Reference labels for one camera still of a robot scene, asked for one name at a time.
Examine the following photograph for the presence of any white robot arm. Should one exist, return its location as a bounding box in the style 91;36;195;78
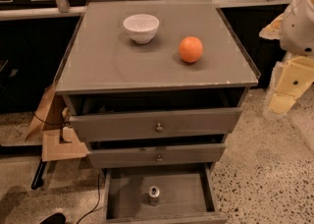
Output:
259;0;314;120

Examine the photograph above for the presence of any silver redbull can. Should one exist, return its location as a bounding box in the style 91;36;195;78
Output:
148;186;160;206

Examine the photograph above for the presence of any grey top drawer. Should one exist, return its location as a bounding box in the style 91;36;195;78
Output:
70;107;242;142

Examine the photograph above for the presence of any grey drawer cabinet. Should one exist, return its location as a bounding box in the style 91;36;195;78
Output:
53;0;262;171

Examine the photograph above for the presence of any grey middle drawer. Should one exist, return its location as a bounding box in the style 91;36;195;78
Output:
87;143;226;168

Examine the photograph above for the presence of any black cable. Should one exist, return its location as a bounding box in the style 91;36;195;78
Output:
76;172;102;224

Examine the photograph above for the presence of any orange fruit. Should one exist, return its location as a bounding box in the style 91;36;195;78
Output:
179;36;203;64

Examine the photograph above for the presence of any grey bottom drawer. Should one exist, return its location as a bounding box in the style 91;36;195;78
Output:
102;164;228;224

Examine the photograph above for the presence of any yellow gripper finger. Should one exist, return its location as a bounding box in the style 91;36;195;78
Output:
259;14;284;40
263;55;314;119

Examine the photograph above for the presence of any black floor bar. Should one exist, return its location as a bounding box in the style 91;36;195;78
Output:
31;160;47;190

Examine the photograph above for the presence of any white ceramic bowl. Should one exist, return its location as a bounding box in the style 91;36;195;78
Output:
123;14;160;44

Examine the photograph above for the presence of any grey drawer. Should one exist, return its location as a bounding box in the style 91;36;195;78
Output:
102;164;228;224
87;143;226;168
70;107;242;142

